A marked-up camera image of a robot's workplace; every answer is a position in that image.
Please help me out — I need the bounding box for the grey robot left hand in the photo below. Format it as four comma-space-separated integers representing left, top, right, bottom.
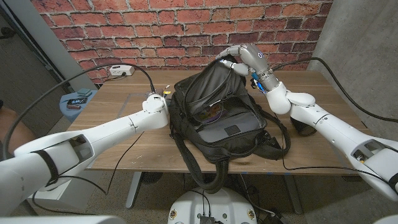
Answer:
145, 86, 172, 100

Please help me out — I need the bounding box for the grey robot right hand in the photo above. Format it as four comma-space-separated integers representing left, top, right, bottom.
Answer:
215, 43, 281, 93

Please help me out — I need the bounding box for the black backpack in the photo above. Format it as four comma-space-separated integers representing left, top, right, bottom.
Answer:
167, 55, 292, 194

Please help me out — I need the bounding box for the white power strip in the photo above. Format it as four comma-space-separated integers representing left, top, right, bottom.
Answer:
109, 64, 136, 77

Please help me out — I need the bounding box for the printed red brick backdrop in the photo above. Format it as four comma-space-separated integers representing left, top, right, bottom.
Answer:
30, 0, 333, 83

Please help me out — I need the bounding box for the black round fan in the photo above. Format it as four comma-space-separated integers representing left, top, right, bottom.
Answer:
139, 172, 164, 185

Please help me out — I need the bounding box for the blue round stool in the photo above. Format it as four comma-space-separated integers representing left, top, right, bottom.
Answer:
58, 90, 99, 123

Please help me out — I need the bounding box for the metal table leg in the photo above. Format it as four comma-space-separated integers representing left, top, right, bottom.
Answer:
284, 174, 303, 215
125, 171, 142, 209

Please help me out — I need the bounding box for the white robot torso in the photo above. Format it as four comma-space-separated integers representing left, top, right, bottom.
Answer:
167, 186, 258, 224

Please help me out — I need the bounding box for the white low platform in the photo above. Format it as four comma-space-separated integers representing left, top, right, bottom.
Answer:
27, 174, 97, 211

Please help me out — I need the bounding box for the person's bare leg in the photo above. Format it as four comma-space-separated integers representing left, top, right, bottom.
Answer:
0, 107, 35, 154

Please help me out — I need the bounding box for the black power strip cord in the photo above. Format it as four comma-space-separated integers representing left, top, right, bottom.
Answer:
105, 73, 127, 82

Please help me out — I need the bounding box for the colourful item with purple cord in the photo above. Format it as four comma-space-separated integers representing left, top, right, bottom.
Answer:
198, 104, 224, 124

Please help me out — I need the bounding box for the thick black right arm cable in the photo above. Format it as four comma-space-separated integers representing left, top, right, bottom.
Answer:
272, 57, 398, 124

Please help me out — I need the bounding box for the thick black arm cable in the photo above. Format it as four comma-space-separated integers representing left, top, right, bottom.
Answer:
272, 57, 398, 124
2, 62, 156, 161

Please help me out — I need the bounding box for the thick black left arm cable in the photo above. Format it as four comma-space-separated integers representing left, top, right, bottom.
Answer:
2, 62, 156, 161

